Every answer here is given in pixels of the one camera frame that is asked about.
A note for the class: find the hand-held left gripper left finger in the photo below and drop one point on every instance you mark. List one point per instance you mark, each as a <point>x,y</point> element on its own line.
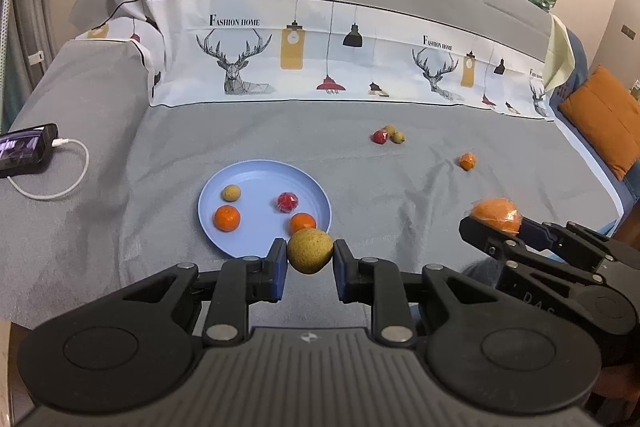
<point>279,274</point>

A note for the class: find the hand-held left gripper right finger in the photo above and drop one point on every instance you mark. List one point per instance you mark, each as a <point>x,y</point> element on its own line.
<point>342,272</point>

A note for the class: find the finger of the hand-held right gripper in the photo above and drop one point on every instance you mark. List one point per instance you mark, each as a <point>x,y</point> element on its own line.
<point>492,244</point>
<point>537,232</point>

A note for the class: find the plastic-wrapped orange tangerine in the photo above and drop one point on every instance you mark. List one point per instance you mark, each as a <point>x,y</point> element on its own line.
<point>495,213</point>
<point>468,161</point>

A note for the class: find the small yellow-green fruit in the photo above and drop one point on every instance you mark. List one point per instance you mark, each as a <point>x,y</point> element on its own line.
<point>398,137</point>
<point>389,129</point>
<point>231,192</point>
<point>310,251</point>

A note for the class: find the bare orange tangerine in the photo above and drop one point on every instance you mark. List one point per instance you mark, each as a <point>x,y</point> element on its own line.
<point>227,217</point>
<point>303,223</point>

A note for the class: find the small red fruit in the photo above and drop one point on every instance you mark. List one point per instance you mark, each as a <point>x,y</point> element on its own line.
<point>287,202</point>
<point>380,137</point>

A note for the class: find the blue plastic plate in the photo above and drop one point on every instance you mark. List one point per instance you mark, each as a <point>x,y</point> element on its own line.
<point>260,182</point>

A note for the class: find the person's grey trouser leg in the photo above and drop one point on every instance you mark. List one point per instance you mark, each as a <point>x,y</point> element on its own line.
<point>480,274</point>

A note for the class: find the orange pillow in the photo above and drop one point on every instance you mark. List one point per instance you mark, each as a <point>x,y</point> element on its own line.
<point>605,112</point>

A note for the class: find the cream cloth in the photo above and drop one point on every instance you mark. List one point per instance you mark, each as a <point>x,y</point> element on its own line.
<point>560,52</point>

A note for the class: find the black smartphone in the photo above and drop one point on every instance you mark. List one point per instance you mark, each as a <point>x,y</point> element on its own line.
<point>25,147</point>

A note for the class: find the grey curtain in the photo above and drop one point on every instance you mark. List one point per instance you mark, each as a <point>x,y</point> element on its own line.
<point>30,7</point>

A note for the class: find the wall switch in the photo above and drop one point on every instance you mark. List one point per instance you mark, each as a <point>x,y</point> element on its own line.
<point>628,32</point>

